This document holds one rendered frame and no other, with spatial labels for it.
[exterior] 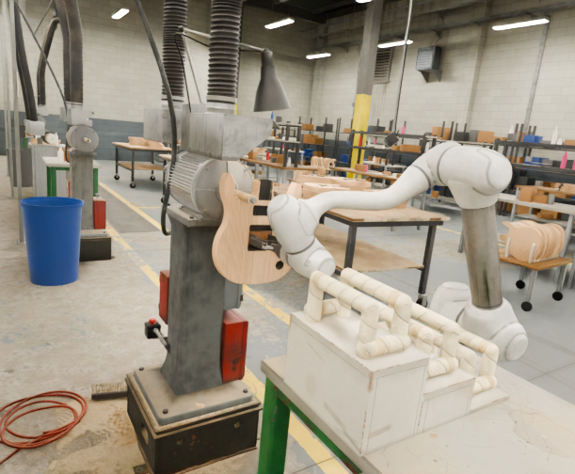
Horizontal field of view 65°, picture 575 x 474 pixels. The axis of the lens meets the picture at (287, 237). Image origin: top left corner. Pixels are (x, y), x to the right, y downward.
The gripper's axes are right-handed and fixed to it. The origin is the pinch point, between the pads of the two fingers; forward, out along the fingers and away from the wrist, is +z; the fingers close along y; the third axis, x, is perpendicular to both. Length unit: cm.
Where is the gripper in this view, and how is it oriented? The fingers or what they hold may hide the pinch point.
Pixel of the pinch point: (261, 238)
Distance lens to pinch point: 168.8
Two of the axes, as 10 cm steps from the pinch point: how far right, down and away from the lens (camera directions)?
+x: 1.2, -9.7, -1.9
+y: 8.4, 0.0, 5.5
